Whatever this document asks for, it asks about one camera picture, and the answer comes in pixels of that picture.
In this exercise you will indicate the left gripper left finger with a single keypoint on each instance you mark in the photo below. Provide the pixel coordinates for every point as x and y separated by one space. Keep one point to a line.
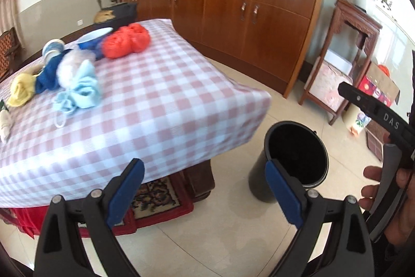
60 250

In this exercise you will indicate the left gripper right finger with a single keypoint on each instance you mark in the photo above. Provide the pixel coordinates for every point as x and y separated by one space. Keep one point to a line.
331 238

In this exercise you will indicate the white tissue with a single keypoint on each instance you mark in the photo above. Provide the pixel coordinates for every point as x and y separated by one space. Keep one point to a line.
6 124

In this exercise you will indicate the light blue cloth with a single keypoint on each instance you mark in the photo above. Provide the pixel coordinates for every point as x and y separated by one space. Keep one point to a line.
83 92

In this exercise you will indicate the yellow cloth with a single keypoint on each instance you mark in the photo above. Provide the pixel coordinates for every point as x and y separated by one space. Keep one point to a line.
22 89

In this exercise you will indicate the dark blue towel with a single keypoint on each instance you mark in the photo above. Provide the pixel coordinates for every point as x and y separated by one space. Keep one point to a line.
47 79

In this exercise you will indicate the clear plastic bag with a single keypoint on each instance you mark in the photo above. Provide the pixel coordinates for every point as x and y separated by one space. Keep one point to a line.
69 65

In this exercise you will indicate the blue patterned paper cup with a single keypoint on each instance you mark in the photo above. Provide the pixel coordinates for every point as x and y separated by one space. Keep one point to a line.
51 49

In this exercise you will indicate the blue ceramic bowl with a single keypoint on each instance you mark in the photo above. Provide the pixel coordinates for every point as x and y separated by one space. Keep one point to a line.
93 40

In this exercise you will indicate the orange plastic bag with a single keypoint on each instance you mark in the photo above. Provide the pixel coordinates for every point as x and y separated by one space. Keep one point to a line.
133 38

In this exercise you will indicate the beige cloth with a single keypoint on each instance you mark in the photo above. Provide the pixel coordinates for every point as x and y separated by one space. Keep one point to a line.
33 70

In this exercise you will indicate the person's right hand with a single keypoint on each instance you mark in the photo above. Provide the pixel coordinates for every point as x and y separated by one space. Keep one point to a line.
383 200

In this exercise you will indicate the cardboard box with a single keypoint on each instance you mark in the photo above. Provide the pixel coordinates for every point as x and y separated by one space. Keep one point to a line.
377 83

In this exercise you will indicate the pink floral bag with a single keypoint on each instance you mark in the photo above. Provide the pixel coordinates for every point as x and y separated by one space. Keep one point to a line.
325 85

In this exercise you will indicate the black plastic bucket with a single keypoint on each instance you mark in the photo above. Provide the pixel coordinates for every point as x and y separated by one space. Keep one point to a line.
300 152

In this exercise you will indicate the white storage box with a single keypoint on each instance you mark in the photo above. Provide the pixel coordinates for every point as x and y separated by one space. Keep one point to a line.
338 62

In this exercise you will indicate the red patterned rug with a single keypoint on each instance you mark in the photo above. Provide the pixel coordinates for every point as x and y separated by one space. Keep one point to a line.
155 202

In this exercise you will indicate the carved wooden side stand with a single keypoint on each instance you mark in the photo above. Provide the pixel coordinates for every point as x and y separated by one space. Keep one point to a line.
352 34

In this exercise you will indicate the pink checkered tablecloth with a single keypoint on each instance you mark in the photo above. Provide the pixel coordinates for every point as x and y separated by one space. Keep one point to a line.
169 106

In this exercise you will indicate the wooden sideboard cabinet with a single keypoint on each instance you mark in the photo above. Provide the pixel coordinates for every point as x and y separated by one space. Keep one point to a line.
264 39

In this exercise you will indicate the wooden bench sofa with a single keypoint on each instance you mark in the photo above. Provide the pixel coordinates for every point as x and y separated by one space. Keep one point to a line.
11 51

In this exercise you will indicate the black cast iron teapot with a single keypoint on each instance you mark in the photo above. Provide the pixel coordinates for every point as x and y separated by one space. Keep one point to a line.
115 16

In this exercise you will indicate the pink curtain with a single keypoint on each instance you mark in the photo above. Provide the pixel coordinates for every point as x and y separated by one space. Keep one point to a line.
9 16

